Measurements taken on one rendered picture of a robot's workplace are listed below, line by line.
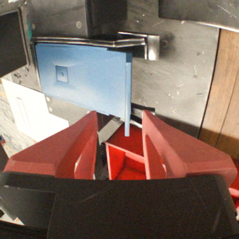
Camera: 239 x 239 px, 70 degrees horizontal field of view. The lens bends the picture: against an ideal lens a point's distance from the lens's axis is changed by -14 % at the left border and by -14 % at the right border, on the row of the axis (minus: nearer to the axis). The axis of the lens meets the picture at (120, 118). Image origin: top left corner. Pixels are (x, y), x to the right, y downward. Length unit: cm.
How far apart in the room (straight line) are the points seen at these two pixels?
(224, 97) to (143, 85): 12
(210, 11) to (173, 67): 9
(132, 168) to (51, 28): 31
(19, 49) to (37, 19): 21
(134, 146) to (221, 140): 13
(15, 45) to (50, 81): 21
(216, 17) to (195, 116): 14
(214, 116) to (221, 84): 5
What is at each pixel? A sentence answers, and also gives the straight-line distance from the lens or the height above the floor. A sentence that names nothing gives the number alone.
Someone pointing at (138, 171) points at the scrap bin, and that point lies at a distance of 41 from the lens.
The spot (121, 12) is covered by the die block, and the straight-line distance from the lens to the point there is 26.
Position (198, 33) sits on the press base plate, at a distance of 24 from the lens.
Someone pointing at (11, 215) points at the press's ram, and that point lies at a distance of 21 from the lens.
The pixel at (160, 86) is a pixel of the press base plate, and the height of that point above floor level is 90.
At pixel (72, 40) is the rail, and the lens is 21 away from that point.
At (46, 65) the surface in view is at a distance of 26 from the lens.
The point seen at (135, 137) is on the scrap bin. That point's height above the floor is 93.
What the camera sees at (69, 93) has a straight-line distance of 24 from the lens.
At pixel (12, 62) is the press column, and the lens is 45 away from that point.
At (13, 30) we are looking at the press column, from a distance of 45.
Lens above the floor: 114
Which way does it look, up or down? 43 degrees down
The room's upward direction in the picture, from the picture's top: 136 degrees counter-clockwise
